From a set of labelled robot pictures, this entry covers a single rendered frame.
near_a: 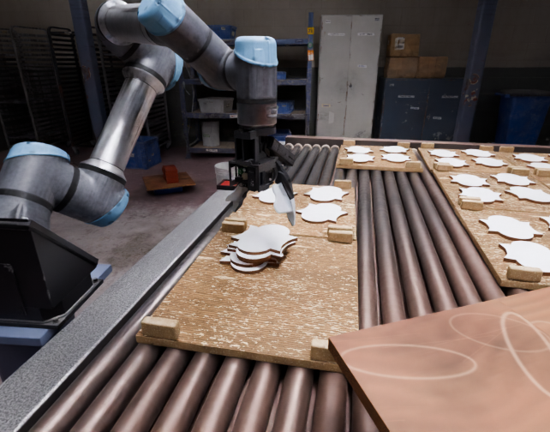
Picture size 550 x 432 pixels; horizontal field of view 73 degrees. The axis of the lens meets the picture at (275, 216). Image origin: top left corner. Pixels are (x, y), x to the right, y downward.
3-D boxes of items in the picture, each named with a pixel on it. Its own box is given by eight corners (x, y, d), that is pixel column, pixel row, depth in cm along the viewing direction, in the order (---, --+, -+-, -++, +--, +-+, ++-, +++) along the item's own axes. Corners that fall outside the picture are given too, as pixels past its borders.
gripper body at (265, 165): (228, 189, 73) (224, 128, 69) (253, 178, 80) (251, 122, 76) (260, 195, 70) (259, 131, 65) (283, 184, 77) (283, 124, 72)
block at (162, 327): (141, 336, 59) (139, 321, 58) (147, 328, 60) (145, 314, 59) (176, 341, 58) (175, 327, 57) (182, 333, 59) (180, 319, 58)
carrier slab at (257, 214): (219, 233, 97) (219, 228, 96) (255, 185, 134) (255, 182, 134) (355, 244, 91) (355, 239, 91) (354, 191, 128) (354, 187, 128)
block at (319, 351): (309, 361, 54) (310, 345, 53) (311, 351, 56) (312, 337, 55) (350, 367, 53) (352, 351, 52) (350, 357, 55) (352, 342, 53)
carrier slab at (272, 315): (136, 343, 59) (134, 335, 59) (219, 234, 97) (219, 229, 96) (358, 376, 53) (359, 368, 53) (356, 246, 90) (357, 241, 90)
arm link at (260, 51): (257, 39, 71) (287, 36, 65) (258, 99, 75) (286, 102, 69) (222, 37, 66) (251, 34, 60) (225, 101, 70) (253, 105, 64)
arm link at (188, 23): (94, -14, 93) (176, -33, 58) (133, 19, 101) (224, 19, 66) (70, 26, 93) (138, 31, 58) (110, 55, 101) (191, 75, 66)
